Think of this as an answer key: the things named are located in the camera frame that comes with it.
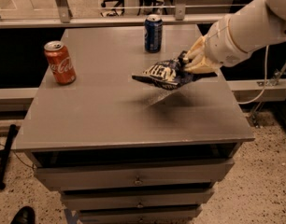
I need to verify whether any blue Kettle chip bag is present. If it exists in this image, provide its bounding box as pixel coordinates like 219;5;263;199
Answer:
131;50;198;91

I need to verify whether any grey metal railing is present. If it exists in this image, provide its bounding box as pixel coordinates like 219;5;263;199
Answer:
0;0;251;28

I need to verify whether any blue Pepsi can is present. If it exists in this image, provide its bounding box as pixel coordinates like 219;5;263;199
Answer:
144;14;163;52

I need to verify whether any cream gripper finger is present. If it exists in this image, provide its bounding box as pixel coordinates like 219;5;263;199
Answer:
184;60;218;74
184;46;204;63

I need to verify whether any white cable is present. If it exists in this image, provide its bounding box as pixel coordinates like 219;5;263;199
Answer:
237;45;270;105

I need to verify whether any black metal bar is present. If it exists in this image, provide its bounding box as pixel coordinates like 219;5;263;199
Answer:
0;124;18;190

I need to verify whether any red Coca-Cola can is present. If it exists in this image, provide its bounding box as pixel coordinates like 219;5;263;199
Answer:
44;41;77;85

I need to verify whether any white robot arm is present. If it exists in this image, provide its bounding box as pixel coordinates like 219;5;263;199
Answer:
184;0;286;74

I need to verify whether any black shoe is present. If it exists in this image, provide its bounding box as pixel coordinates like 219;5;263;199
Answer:
10;206;36;224

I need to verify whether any grey drawer cabinet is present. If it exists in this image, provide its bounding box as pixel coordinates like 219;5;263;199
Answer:
14;24;253;224

